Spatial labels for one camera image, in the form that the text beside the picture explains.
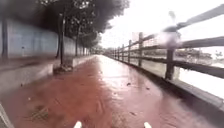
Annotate grey wooden railing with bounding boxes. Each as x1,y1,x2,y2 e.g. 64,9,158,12
103,3,224,82

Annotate red paved path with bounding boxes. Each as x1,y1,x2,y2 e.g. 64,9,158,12
0,54,218,128

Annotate water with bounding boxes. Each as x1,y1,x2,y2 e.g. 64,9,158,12
126,56,224,100

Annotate grey concrete edge strip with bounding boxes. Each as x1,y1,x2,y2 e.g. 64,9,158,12
103,54,224,125

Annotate robot's own part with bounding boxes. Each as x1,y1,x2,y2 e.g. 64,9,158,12
73,120,83,128
143,121,153,128

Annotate raised grey pavement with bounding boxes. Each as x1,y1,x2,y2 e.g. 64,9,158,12
0,54,94,72

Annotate grey concrete kerb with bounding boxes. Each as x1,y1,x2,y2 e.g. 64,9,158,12
0,55,96,98

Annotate pale blue wall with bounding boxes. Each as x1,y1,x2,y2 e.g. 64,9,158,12
0,17,91,60

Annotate row of trees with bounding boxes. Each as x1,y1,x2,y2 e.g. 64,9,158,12
0,0,131,68

